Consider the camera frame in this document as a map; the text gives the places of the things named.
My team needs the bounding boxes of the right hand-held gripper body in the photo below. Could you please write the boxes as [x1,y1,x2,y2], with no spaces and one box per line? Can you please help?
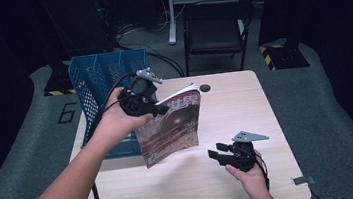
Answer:
[225,127,273,175]

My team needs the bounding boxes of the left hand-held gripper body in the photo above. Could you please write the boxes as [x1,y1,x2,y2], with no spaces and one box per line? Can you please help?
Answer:
[114,66,168,120]

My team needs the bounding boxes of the magazine with reddish cover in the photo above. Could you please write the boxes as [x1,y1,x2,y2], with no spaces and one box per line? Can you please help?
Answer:
[129,82,210,170]

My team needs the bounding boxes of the blue mesh file rack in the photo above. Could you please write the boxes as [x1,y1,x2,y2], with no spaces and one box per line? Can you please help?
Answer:
[66,46,164,164]

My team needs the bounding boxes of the person's right hand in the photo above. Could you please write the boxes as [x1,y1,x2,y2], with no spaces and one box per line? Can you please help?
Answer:
[223,149,271,199]

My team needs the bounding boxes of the person's left hand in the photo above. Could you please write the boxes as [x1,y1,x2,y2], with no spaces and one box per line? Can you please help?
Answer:
[86,82,158,154]

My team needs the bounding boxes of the black stand base striped edge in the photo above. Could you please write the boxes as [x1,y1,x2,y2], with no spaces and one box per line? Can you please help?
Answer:
[257,35,312,74]
[39,57,78,98]

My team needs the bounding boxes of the black folding chair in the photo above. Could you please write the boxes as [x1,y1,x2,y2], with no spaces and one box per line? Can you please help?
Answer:
[178,0,263,78]

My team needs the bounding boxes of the black cabinet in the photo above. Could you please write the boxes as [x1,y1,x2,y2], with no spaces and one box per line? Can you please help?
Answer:
[37,0,117,62]

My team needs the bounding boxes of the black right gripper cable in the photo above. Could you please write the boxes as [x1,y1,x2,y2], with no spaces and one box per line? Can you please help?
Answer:
[253,149,272,193]

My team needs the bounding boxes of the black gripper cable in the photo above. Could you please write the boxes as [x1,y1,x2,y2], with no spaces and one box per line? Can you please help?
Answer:
[253,149,272,193]
[77,71,153,199]

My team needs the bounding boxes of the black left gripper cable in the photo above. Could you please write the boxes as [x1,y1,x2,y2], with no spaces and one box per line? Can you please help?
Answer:
[77,71,153,199]

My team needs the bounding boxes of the black floor cables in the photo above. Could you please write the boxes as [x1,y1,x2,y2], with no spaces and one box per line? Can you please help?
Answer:
[110,14,186,86]

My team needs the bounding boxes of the grey metal table bracket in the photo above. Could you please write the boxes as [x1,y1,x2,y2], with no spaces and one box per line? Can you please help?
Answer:
[290,174,317,187]

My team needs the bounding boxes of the white metal desk frame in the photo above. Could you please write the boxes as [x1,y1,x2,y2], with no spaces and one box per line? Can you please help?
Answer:
[163,0,256,46]

